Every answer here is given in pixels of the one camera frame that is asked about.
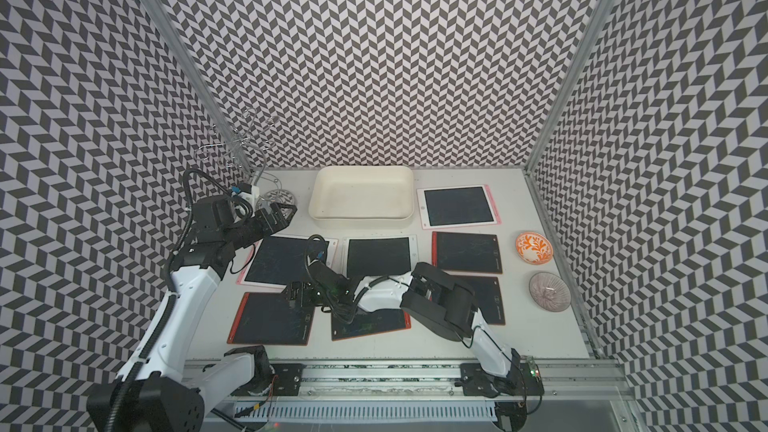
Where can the red writing tablet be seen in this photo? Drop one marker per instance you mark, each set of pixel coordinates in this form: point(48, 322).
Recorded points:
point(269, 319)
point(489, 298)
point(368, 324)

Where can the white plastic storage box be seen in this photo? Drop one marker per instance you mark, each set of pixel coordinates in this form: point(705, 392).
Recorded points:
point(357, 197)

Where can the chrome wire stand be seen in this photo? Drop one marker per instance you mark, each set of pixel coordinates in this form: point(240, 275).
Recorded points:
point(247, 156)

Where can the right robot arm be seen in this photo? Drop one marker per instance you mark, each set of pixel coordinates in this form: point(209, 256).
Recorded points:
point(444, 304)

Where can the pink writing tablet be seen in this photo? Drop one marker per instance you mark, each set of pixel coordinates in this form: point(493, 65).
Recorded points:
point(457, 206)
point(279, 260)

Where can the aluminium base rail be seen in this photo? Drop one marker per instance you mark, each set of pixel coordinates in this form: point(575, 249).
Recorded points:
point(579, 394)

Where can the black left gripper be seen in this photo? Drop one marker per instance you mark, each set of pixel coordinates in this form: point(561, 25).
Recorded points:
point(269, 221)

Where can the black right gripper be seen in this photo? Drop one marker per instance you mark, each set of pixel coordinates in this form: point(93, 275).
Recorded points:
point(293, 297)

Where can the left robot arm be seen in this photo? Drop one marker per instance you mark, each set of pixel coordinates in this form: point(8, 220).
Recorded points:
point(151, 391)

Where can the orange patterned bowl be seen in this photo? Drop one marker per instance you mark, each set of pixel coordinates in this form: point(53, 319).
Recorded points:
point(534, 248)

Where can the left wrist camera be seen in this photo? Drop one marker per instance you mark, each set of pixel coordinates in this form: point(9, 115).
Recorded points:
point(248, 192)

